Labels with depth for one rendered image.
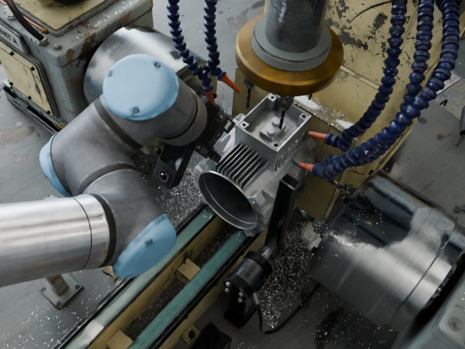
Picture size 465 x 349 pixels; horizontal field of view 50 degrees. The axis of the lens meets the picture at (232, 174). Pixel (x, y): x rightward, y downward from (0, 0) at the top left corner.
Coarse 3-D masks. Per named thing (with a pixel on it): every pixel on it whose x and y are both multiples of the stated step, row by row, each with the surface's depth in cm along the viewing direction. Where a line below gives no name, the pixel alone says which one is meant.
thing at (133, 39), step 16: (128, 32) 107; (144, 32) 108; (160, 32) 112; (112, 48) 105; (128, 48) 105; (144, 48) 105; (160, 48) 105; (96, 64) 107; (112, 64) 104; (176, 64) 103; (96, 80) 106; (192, 80) 106; (96, 96) 107; (160, 144) 111
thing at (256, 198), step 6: (306, 138) 103; (312, 138) 103; (306, 144) 103; (312, 144) 103; (306, 150) 104; (204, 162) 98; (210, 162) 99; (204, 168) 99; (210, 168) 99; (252, 192) 96; (258, 192) 95; (252, 198) 94; (258, 198) 95; (264, 198) 96; (252, 204) 96; (258, 204) 95; (246, 234) 106; (252, 234) 105
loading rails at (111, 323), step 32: (192, 224) 110; (224, 224) 122; (192, 256) 116; (224, 256) 106; (128, 288) 101; (160, 288) 110; (192, 288) 101; (224, 288) 114; (96, 320) 97; (128, 320) 105; (160, 320) 97; (192, 320) 106
